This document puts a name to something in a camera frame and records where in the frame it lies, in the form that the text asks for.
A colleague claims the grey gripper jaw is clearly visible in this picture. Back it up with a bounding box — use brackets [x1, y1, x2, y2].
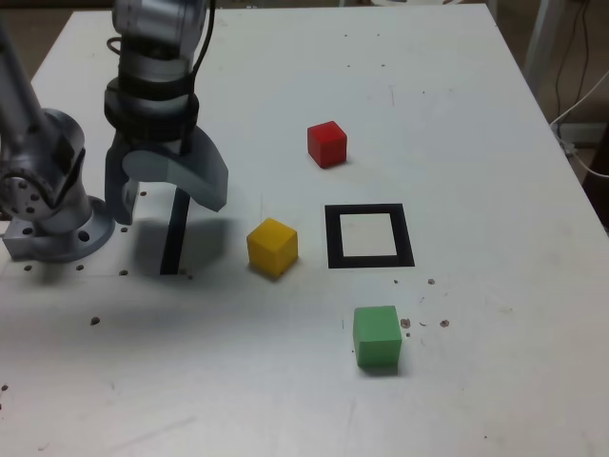
[121, 127, 230, 213]
[104, 132, 144, 227]

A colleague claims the yellow cube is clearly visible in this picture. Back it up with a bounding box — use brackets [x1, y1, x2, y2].
[246, 217, 300, 278]

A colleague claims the red cube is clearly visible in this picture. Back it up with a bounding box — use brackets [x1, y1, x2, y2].
[306, 120, 348, 169]

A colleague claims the green cube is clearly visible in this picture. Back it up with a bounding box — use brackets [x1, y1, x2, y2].
[352, 305, 403, 370]

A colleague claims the black tape square outline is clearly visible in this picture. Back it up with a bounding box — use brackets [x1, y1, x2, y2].
[324, 203, 416, 269]

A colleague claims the black tape strip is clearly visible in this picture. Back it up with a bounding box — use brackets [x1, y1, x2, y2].
[159, 188, 191, 276]

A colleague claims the white metal stand leg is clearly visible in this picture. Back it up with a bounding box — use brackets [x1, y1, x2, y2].
[522, 0, 562, 85]

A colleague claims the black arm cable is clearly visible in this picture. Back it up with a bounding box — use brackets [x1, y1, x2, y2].
[107, 0, 219, 156]

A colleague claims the white cable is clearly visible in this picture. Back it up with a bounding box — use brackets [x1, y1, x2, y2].
[549, 70, 609, 178]

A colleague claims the black hanging cable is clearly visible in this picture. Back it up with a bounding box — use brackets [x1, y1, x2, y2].
[554, 0, 591, 125]

